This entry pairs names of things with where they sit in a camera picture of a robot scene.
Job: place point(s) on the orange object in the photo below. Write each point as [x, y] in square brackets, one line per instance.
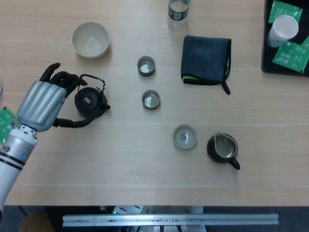
[36, 223]

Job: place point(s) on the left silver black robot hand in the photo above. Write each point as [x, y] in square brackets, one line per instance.
[38, 106]

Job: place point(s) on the aluminium profile rail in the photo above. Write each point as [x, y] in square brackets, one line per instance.
[169, 219]

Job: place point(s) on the white paper cup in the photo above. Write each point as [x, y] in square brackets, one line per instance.
[285, 27]

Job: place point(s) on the black plastic tray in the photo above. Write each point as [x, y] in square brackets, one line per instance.
[265, 62]

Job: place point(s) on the dark ceramic pitcher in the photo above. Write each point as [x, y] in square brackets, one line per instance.
[223, 147]

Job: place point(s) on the green tea packet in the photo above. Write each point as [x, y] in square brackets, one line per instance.
[289, 56]
[6, 123]
[306, 47]
[281, 8]

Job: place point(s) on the white round object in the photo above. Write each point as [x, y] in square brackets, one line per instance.
[1, 90]

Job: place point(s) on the dark cylindrical teacup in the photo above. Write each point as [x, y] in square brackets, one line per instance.
[145, 67]
[150, 100]

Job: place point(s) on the black cast iron teapot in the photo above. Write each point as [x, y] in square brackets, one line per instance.
[84, 108]

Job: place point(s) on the grey folded microfiber cloth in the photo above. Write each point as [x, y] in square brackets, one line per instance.
[205, 58]

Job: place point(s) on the clear plastic water bottle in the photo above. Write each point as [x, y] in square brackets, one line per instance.
[178, 14]

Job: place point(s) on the beige bowl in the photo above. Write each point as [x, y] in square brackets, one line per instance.
[90, 39]

